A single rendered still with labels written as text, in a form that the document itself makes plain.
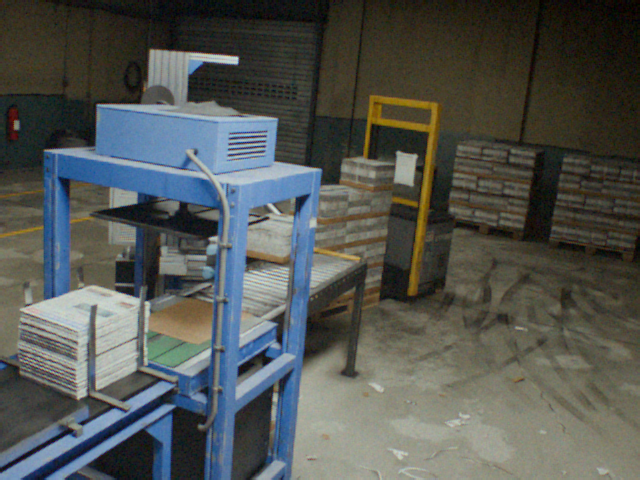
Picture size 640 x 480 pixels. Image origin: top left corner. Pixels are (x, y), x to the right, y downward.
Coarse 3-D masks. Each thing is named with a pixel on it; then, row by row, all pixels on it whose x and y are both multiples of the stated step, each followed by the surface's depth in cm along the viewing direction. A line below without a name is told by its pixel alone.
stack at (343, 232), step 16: (320, 224) 513; (336, 224) 522; (352, 224) 538; (320, 240) 511; (336, 240) 526; (352, 240) 542; (336, 256) 530; (352, 288) 558; (336, 304) 546; (352, 304) 563; (320, 320) 534
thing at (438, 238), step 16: (400, 208) 636; (400, 224) 616; (432, 224) 603; (448, 224) 627; (400, 240) 618; (432, 240) 612; (448, 240) 633; (400, 256) 620; (432, 256) 617; (448, 256) 640; (432, 272) 624; (432, 288) 629
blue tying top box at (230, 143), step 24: (120, 120) 253; (144, 120) 248; (168, 120) 243; (192, 120) 239; (216, 120) 234; (240, 120) 247; (264, 120) 264; (96, 144) 260; (120, 144) 255; (144, 144) 250; (168, 144) 245; (192, 144) 240; (216, 144) 236; (240, 144) 252; (264, 144) 268; (192, 168) 242; (216, 168) 238; (240, 168) 254
